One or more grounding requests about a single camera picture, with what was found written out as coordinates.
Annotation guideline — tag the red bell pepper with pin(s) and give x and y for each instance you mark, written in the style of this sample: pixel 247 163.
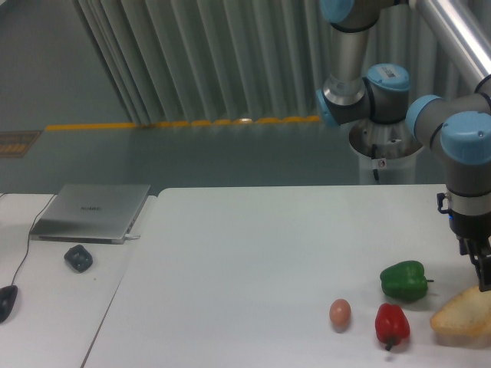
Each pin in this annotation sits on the red bell pepper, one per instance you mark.
pixel 391 325

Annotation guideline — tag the grey pleated curtain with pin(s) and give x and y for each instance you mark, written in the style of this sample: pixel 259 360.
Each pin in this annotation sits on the grey pleated curtain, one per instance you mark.
pixel 212 61

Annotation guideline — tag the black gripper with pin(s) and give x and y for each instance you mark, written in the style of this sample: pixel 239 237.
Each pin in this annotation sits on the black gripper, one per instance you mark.
pixel 472 233

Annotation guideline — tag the slice of bread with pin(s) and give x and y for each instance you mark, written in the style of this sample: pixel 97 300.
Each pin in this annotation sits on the slice of bread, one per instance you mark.
pixel 466 314

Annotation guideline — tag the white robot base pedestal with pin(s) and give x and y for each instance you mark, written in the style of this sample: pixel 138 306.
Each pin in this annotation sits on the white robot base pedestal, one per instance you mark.
pixel 387 153

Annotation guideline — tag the green bell pepper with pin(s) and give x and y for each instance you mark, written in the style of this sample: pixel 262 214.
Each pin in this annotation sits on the green bell pepper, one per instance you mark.
pixel 405 281

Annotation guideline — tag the silver closed laptop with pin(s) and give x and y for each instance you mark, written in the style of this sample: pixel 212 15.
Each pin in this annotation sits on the silver closed laptop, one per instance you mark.
pixel 91 213

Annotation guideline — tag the small black gadget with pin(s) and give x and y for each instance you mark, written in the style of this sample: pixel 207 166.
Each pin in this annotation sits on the small black gadget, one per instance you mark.
pixel 79 258

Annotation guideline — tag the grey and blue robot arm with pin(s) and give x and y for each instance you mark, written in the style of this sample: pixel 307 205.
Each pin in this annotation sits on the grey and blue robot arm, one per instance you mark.
pixel 457 131

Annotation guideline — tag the brown egg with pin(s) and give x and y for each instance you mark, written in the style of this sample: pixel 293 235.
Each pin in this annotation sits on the brown egg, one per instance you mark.
pixel 340 313

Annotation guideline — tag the black computer mouse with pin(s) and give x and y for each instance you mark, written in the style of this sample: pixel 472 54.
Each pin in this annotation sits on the black computer mouse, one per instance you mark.
pixel 8 296

